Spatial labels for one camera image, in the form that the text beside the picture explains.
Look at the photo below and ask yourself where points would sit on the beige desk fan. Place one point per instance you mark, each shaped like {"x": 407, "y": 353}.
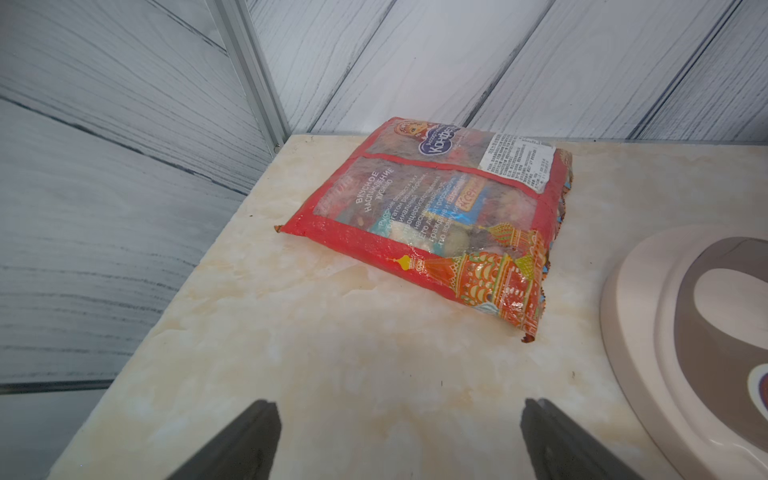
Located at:
{"x": 684, "y": 324}

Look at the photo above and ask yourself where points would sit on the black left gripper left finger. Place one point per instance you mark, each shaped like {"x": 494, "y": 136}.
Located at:
{"x": 244, "y": 449}

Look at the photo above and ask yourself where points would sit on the red candy bag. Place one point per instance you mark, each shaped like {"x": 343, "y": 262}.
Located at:
{"x": 468, "y": 214}

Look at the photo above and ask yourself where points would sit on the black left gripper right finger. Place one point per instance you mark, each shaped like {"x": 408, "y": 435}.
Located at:
{"x": 559, "y": 448}

